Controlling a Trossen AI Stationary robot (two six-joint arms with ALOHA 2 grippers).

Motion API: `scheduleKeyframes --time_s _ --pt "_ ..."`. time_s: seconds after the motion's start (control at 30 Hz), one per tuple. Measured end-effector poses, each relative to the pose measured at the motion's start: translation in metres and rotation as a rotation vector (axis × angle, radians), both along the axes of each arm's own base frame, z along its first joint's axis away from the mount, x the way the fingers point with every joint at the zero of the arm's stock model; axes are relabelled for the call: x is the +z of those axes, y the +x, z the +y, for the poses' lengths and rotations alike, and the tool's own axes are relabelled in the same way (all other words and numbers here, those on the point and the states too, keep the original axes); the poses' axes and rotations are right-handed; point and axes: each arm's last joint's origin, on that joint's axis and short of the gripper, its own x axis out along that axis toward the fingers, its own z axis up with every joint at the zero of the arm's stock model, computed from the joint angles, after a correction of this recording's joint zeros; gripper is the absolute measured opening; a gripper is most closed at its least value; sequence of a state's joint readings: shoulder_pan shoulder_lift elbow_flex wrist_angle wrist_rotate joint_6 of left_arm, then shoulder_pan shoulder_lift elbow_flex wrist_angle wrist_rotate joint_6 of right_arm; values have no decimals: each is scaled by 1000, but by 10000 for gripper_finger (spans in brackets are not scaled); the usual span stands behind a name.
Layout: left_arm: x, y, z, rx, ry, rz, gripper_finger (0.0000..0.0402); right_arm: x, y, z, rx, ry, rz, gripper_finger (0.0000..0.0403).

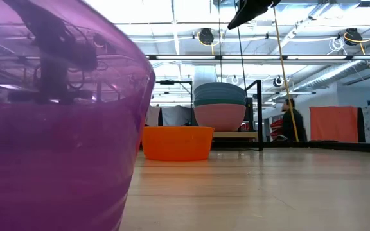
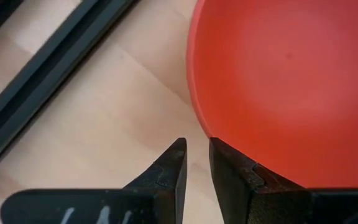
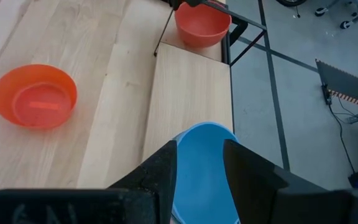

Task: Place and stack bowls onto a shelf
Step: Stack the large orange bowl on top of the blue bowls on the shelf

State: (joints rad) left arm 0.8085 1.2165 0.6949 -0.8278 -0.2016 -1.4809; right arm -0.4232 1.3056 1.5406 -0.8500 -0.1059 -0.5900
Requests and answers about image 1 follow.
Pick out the orange straight-sided bowl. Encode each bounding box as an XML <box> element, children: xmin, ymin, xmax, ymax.
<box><xmin>141</xmin><ymin>126</ymin><xmax>215</xmax><ymax>162</ymax></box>

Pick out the black table edge rail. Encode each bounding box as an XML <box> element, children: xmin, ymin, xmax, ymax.
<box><xmin>210</xmin><ymin>141</ymin><xmax>370</xmax><ymax>152</ymax></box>

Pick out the pink bowl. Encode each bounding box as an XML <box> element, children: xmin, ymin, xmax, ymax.
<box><xmin>193</xmin><ymin>103</ymin><xmax>247</xmax><ymax>132</ymax></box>

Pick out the long ceiling light bar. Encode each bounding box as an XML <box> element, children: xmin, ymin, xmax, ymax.
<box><xmin>146</xmin><ymin>55</ymin><xmax>370</xmax><ymax>62</ymax></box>

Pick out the silver ventilation duct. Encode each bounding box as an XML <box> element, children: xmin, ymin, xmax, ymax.
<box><xmin>292</xmin><ymin>41</ymin><xmax>370</xmax><ymax>92</ymax></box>

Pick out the white building column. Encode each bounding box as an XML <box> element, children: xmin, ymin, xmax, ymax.
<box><xmin>193</xmin><ymin>65</ymin><xmax>218</xmax><ymax>88</ymax></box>

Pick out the grey-blue bowl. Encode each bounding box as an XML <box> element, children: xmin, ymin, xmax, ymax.
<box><xmin>193</xmin><ymin>82</ymin><xmax>247</xmax><ymax>101</ymax></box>

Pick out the red background object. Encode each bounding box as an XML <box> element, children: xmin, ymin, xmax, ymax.
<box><xmin>269</xmin><ymin>119</ymin><xmax>284</xmax><ymax>137</ymax></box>

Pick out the orange cloth panel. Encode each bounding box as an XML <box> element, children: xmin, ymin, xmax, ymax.
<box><xmin>309</xmin><ymin>106</ymin><xmax>360</xmax><ymax>143</ymax></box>

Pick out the black frame wooden shelf rack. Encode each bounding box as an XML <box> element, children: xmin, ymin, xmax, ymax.
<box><xmin>212</xmin><ymin>79</ymin><xmax>264</xmax><ymax>151</ymax></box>

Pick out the black ceiling cable reel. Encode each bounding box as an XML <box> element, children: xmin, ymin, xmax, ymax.
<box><xmin>92</xmin><ymin>33</ymin><xmax>109</xmax><ymax>49</ymax></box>
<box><xmin>198</xmin><ymin>28</ymin><xmax>215</xmax><ymax>46</ymax></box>
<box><xmin>343</xmin><ymin>28</ymin><xmax>364</xmax><ymax>45</ymax></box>

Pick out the yellow hanging cable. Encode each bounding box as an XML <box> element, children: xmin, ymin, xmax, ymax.
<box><xmin>273</xmin><ymin>5</ymin><xmax>299</xmax><ymax>142</ymax></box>

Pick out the teal green bowl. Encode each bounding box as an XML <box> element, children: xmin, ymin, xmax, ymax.
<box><xmin>193</xmin><ymin>98</ymin><xmax>247</xmax><ymax>108</ymax></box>

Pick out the thin black hanging cable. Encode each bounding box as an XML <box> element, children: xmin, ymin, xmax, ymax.
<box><xmin>237</xmin><ymin>26</ymin><xmax>247</xmax><ymax>91</ymax></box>

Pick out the person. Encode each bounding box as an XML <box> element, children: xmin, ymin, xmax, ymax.
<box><xmin>280</xmin><ymin>98</ymin><xmax>308</xmax><ymax>142</ymax></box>

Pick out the translucent purple bowl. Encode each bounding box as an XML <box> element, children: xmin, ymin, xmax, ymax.
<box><xmin>0</xmin><ymin>0</ymin><xmax>157</xmax><ymax>231</ymax></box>

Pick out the white cloth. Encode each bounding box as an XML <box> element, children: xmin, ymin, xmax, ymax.
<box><xmin>145</xmin><ymin>105</ymin><xmax>162</xmax><ymax>127</ymax></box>

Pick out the grey cloth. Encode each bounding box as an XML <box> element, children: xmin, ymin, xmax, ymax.
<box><xmin>161</xmin><ymin>105</ymin><xmax>192</xmax><ymax>127</ymax></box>

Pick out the black background rig frame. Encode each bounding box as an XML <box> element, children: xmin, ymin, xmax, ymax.
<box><xmin>155</xmin><ymin>80</ymin><xmax>193</xmax><ymax>107</ymax></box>

